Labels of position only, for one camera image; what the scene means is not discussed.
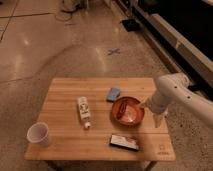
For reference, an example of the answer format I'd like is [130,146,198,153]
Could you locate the white ceramic cup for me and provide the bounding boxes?
[27,122,51,147]

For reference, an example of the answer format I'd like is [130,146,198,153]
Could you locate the white tube bottle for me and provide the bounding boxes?
[77,97,91,129]

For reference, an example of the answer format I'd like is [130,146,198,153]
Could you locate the wooden folding table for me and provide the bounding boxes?
[25,78,176,163]

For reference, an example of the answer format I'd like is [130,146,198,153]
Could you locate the blue sponge block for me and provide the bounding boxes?
[106,87,120,102]

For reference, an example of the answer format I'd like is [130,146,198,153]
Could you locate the orange bowl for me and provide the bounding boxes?
[111,96,145,126]

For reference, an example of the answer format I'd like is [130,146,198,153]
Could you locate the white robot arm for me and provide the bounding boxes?
[140,73,213,129]

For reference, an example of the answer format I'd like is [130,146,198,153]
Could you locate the white base with cables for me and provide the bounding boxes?
[60,0,88,13]

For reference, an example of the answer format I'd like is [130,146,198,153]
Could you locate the black red boxed eraser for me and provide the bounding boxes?
[110,134,140,151]

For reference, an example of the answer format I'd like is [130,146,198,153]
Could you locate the black floor plate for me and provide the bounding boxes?
[121,19,140,32]

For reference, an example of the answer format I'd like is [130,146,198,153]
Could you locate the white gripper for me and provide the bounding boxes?
[139,90,171,128]

